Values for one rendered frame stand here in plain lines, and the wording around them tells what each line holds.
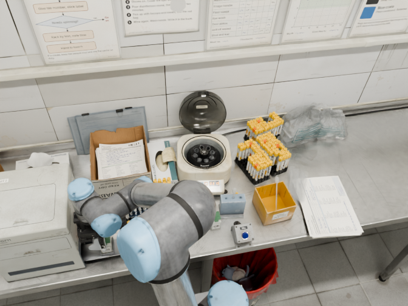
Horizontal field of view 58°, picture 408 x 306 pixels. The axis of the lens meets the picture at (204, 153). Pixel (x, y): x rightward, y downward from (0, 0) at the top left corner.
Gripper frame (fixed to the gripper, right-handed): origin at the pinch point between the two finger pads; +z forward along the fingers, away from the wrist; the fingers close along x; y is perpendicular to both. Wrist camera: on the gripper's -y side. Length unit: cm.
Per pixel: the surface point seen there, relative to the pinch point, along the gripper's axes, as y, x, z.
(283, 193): -75, -10, 4
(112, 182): -4.2, -25.0, -3.2
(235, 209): -52, -7, 4
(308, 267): -112, -12, 96
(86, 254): 7.7, 1.0, 4.6
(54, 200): 12.8, -6.6, -21.1
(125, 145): -11, -50, 2
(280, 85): -88, -59, -15
